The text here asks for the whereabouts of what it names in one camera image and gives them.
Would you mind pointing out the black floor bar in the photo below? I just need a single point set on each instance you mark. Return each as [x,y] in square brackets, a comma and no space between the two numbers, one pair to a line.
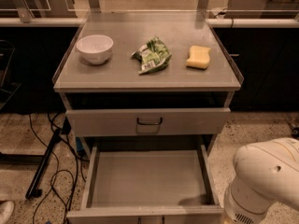
[33,191]

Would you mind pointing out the black caster wheel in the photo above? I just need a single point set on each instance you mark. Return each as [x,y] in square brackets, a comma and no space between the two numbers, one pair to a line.
[294,130]

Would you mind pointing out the grey drawer cabinet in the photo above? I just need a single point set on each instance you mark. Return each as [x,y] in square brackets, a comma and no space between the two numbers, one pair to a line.
[147,76]

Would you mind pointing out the white horizontal rail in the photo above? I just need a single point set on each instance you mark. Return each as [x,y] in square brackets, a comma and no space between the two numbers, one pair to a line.
[215,23]

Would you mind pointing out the white shoe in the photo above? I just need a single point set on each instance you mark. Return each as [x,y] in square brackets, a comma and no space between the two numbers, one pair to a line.
[6,210]

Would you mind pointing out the green crumpled chip bag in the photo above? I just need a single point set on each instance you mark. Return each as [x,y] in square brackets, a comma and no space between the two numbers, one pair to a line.
[153,56]

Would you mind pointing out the yellow sponge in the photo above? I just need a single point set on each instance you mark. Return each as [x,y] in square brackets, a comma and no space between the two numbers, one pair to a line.
[198,57]

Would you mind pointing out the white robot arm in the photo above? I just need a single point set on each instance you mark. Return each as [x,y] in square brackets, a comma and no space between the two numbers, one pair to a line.
[265,173]

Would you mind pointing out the white ceramic bowl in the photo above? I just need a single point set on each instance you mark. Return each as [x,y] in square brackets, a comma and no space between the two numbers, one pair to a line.
[95,49]

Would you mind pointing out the grey drawer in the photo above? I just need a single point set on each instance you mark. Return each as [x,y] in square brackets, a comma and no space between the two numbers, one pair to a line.
[148,187]
[131,122]

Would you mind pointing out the grey top drawer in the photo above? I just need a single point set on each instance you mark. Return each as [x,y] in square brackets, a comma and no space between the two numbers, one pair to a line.
[131,122]

